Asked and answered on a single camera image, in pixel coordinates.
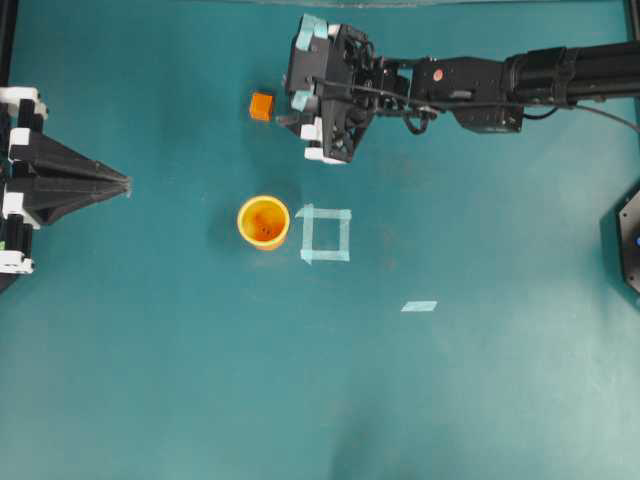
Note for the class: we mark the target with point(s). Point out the orange block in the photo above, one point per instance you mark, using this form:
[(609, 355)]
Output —
[(261, 106)]

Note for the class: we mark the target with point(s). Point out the orange plastic cup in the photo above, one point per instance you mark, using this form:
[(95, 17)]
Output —
[(263, 221)]

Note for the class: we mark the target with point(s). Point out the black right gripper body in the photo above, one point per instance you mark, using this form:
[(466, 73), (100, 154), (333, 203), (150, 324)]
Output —
[(329, 82)]

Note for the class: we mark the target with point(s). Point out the light tape square outline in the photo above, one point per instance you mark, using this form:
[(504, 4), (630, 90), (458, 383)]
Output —
[(325, 234)]

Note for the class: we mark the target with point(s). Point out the light tape strip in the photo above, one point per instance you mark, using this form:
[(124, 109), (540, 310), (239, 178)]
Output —
[(419, 306)]

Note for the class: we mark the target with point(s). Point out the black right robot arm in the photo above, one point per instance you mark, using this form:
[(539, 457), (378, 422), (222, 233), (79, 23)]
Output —
[(488, 96)]

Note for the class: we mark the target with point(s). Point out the right gripper black finger white tape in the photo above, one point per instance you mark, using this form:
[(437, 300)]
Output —
[(292, 119)]

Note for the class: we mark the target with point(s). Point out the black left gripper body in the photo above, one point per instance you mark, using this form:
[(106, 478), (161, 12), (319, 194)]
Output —
[(24, 113)]

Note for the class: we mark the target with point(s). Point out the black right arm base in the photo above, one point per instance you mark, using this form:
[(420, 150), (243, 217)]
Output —
[(619, 231)]

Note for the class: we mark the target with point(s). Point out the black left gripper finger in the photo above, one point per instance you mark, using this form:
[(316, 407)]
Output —
[(46, 154), (43, 202)]

